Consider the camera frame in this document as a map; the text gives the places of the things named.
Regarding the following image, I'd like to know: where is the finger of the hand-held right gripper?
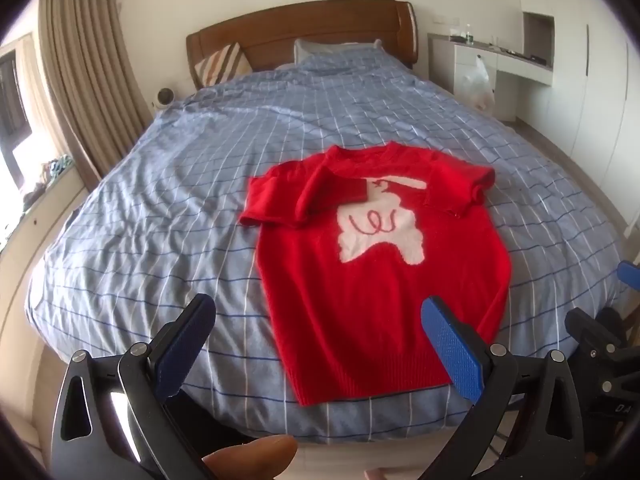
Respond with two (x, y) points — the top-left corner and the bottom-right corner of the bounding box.
(564, 305), (640, 397)
(616, 260), (640, 296)

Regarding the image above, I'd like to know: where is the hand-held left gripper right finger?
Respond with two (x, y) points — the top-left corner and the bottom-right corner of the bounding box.
(420, 296), (586, 480)

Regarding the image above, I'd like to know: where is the striped pillow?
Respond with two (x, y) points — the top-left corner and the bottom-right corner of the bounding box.
(194, 42), (253, 88)

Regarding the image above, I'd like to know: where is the white plastic bag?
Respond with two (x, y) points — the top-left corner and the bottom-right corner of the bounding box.
(460, 55), (497, 111)

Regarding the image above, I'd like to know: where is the white desk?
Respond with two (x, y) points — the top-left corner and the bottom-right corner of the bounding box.
(427, 32), (555, 123)

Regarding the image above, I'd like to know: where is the window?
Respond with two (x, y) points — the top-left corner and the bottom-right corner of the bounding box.
(0, 35), (38, 191)

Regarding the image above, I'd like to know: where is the grey-blue pillow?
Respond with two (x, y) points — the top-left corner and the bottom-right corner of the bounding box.
(293, 37), (386, 66)

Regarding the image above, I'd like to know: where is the red knit sweater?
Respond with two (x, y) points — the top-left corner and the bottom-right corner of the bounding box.
(238, 142), (512, 407)

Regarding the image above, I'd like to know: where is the pile of cloths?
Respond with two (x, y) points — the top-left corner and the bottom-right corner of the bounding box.
(22, 154), (76, 211)

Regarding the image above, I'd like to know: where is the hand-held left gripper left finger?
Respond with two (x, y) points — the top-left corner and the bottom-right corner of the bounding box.
(50, 293), (218, 480)

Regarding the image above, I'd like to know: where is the wooden headboard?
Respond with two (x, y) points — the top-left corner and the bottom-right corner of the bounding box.
(186, 0), (418, 92)

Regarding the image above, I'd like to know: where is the person's left hand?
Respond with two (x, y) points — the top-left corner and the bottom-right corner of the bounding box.
(202, 435), (299, 480)

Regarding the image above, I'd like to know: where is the blue plaid blanket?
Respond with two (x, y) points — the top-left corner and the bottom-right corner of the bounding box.
(25, 52), (633, 443)

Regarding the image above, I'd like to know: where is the white wardrobe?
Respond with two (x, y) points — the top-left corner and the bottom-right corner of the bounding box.
(550, 10), (640, 241)

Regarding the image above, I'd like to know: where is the white windowsill cabinet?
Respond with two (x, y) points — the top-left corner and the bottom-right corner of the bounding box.
(0, 170), (91, 456)

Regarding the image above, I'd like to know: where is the beige curtain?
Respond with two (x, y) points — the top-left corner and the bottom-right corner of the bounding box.
(37, 0), (151, 191)

